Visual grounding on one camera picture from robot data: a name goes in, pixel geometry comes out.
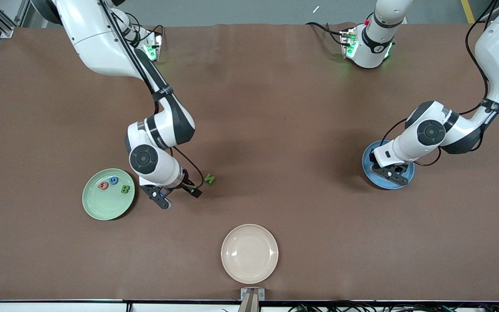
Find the red letter Q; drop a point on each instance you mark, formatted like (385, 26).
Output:
(100, 185)

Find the light green plate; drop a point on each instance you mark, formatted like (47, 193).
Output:
(102, 206)

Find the green letter N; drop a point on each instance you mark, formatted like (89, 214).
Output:
(209, 178)

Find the aluminium frame profile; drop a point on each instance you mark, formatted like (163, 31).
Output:
(7, 29)

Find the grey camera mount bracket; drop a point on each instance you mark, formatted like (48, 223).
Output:
(252, 294)

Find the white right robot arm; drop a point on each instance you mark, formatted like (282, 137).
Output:
(98, 39)

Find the brown table mat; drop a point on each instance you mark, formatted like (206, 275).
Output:
(249, 108)

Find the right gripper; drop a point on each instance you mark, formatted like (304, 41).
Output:
(186, 185)

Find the green letter B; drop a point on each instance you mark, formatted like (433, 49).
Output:
(124, 189)

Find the blue plate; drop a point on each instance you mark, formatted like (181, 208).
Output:
(366, 167)

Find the beige plate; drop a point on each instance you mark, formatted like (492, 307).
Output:
(249, 253)

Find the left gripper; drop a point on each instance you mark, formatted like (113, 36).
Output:
(371, 157)

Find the blue letter G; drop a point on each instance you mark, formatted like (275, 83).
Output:
(110, 180)

